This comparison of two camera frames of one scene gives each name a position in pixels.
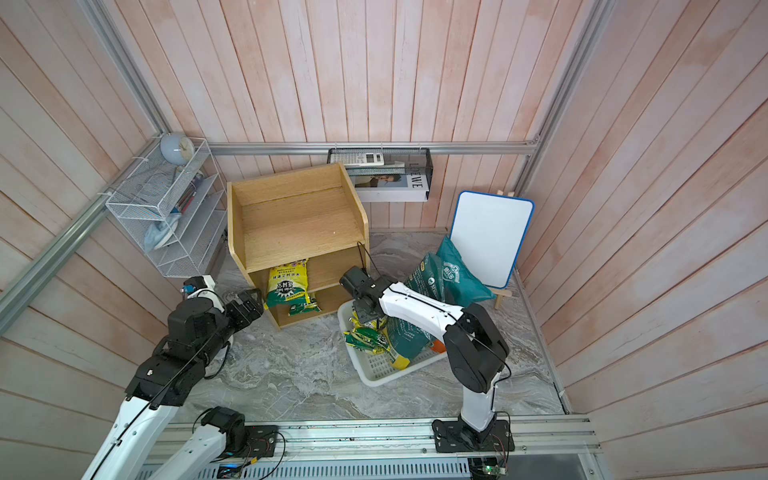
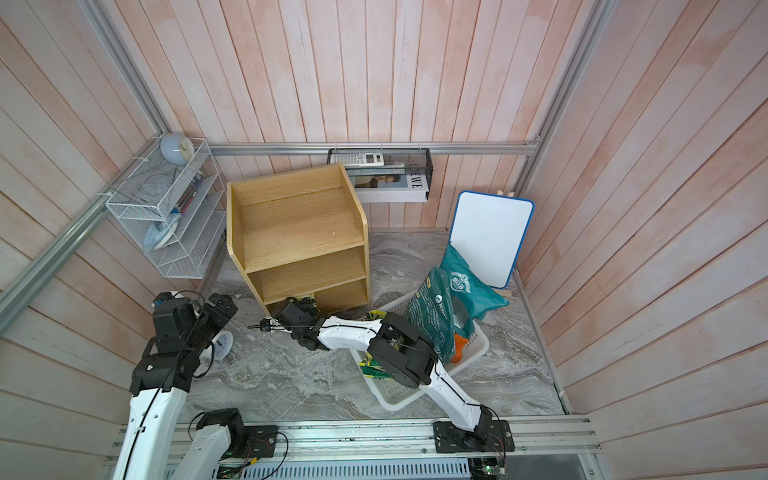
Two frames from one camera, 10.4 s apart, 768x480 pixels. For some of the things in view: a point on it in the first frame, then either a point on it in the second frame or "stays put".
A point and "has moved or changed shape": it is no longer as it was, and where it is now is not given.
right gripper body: x=359 y=307 to x=306 y=307
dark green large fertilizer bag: x=426 y=277 has moved or changed shape
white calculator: x=358 y=158 stays put
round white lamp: x=176 y=148 stays put
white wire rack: x=174 y=203 stays put
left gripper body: x=236 y=319 to x=213 y=321
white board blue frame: x=489 y=232 stays put
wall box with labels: x=386 y=174 stays put
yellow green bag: x=367 y=339 has moved or changed shape
